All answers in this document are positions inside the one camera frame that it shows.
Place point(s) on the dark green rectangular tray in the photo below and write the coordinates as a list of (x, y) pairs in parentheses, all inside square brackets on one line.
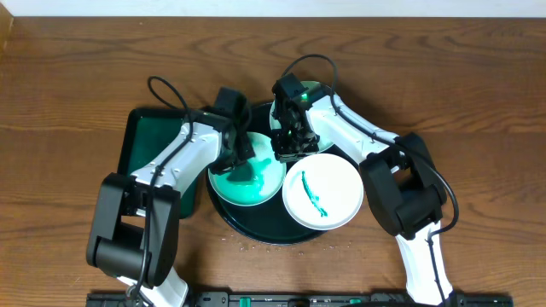
[(148, 132)]

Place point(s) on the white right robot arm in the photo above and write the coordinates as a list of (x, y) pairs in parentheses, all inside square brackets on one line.
[(405, 191)]

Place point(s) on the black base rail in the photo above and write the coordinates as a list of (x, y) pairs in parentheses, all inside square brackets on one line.
[(223, 299)]

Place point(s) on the white plate with green streak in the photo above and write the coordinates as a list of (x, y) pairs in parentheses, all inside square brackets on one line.
[(323, 192)]

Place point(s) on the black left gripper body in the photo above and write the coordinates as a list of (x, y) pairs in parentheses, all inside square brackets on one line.
[(238, 158)]

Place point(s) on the green scrubbing sponge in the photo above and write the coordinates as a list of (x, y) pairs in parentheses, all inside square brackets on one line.
[(251, 170)]

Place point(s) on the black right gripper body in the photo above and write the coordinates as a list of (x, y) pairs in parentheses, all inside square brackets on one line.
[(293, 144)]

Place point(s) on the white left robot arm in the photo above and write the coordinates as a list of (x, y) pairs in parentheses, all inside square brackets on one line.
[(134, 232)]

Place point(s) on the green-smeared plate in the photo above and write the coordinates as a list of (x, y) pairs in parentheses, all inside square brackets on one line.
[(253, 193)]

